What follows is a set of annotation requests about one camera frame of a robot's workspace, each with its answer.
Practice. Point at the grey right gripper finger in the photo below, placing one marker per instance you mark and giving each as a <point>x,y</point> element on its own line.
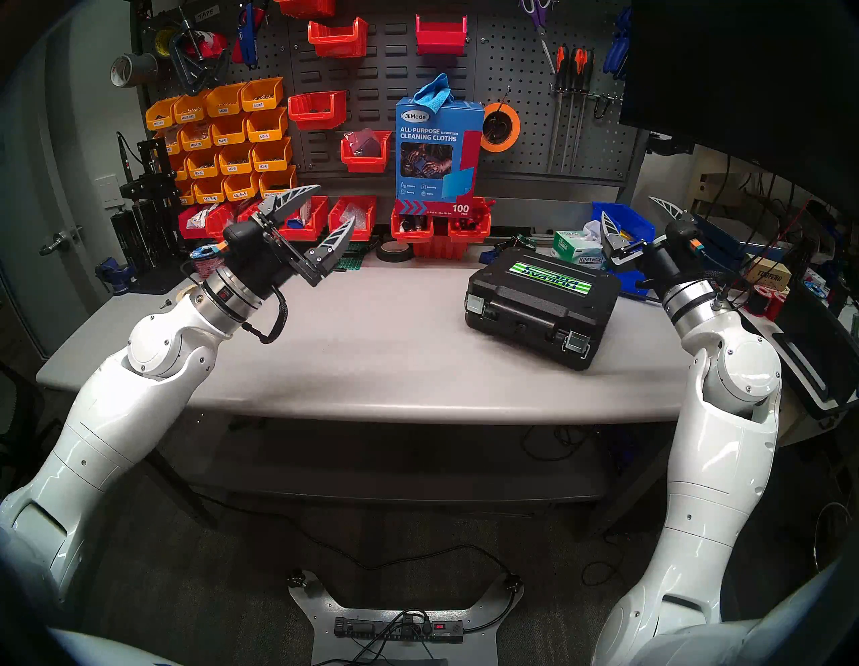
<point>670,207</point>
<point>612,235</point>

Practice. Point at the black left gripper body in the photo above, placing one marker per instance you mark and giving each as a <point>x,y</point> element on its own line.
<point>258,258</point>

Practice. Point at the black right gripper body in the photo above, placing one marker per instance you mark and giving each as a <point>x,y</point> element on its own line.
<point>674,258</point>

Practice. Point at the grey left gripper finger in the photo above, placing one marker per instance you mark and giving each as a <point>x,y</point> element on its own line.
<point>335,245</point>
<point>288,201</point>

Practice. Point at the black plastic tool box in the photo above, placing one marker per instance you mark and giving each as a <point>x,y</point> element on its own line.
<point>537,315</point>

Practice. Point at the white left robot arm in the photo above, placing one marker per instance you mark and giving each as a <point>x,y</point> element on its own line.
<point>121,416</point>

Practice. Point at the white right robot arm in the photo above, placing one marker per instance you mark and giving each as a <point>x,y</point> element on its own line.
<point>718,470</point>

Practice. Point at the Kimtech wipes box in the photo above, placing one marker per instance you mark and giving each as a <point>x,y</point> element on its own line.
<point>574,248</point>

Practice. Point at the small cardboard box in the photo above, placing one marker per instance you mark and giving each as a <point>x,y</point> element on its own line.
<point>768,274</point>

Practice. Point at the black open case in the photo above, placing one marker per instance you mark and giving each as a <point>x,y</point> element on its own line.
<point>819,356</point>

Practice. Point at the green cutting mat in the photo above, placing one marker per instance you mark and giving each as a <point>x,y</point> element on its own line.
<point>349,263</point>

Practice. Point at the orange bin labelled M4-0.7X8 HEX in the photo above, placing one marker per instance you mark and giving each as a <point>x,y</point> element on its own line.
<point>275,178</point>

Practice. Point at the blue plastic bin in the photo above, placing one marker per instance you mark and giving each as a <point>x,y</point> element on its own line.
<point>634,282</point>
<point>634,218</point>

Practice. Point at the red bin holding screw bags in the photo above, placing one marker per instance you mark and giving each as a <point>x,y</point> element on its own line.
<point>366,229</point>

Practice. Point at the clear screw bags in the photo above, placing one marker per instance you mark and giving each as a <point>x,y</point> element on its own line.
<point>360,213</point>

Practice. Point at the black tape roll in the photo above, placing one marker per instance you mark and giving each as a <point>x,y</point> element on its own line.
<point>379,252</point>

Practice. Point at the orange bin labelled M3-6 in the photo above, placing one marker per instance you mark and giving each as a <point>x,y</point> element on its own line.
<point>272,154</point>

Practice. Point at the orange bin labelled M2.5-5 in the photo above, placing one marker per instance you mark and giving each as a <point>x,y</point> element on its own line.
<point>239,188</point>

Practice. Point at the blue storage crate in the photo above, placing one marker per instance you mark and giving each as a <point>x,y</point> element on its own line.
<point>728,238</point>

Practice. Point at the orange bin labelled M3-8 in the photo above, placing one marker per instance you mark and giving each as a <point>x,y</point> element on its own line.
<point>235,160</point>

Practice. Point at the clear plastic bag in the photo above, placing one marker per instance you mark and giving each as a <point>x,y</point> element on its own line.
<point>362,141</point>
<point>201,216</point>

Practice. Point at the beige masking tape roll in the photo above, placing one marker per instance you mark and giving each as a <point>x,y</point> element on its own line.
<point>189,291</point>

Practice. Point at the red bin holding black parts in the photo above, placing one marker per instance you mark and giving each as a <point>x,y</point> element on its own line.
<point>411,233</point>

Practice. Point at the orange bin labelled M3-4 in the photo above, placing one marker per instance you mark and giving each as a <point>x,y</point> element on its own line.
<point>266,125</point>

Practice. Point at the orange bin labelled M2.5-6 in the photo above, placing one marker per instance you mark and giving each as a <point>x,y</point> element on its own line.
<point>209,191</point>

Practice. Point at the green circuit board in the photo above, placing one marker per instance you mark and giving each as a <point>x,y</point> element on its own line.
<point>530,242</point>

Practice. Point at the red bin holding bag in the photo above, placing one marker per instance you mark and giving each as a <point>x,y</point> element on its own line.
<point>366,161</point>

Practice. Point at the dark perforated pegboard panel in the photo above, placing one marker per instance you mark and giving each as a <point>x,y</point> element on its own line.
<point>604,148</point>
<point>268,64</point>

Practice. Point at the orange bin labelled M4-6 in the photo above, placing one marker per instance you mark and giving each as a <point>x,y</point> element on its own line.
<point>228,131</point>

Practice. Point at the orange parts bin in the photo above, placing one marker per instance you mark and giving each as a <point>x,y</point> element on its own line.
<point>201,164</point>
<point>171,142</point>
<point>186,195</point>
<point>178,169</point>

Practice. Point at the orange bin labelled M3X6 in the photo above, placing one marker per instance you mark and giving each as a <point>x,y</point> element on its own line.
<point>262,95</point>

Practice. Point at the orange bin labelled M4X4X6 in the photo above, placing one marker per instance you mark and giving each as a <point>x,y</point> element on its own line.
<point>195,137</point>

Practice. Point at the black carabiner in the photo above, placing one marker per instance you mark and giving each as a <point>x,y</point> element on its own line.
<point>596,107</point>

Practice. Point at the black soldering stand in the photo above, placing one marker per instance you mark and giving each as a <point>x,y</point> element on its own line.
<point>151,188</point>

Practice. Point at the orange bin labelled M3X8 BAD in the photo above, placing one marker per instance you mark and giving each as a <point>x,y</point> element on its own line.
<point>190,109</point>

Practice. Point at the blue cleaning cloths carton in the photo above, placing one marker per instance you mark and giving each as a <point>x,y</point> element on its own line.
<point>436,154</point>

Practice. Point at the black monitor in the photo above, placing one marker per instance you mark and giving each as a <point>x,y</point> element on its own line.
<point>738,87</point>

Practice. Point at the orange tape roll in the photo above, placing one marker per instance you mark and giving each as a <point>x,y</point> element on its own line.
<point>515,127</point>

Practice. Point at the blue bench vise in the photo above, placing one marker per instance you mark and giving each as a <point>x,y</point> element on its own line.
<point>114,275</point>

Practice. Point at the grey C-clamp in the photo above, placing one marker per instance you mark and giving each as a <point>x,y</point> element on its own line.
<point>213,72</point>
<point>180,60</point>

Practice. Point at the orange bin labelled M3X5X4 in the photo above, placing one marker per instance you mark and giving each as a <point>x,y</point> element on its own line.
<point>159,115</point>

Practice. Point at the dark louvered panel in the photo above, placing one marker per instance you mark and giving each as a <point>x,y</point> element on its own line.
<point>389,80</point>

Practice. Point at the black soldering iron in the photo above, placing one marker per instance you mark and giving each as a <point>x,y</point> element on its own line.
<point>124,158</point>

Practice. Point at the blue hanging clamps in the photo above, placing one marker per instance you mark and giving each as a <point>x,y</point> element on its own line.
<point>617,47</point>

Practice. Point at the blue microfiber cloth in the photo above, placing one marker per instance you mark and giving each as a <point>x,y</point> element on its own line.
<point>433,94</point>

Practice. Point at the yellow tape roll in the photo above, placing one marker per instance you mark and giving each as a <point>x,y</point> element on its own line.
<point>163,41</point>

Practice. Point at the dark red plastic bin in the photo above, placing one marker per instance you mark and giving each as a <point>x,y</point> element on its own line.
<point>441,37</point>

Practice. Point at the black power strip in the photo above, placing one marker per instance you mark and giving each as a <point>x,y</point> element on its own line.
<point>376,629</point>

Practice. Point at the white light switch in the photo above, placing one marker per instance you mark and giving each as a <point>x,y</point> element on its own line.
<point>105,191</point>

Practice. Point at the silver duct tape roll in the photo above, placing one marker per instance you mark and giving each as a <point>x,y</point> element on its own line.
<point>134,69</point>

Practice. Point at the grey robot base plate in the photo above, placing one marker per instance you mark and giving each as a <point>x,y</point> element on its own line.
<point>312,614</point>

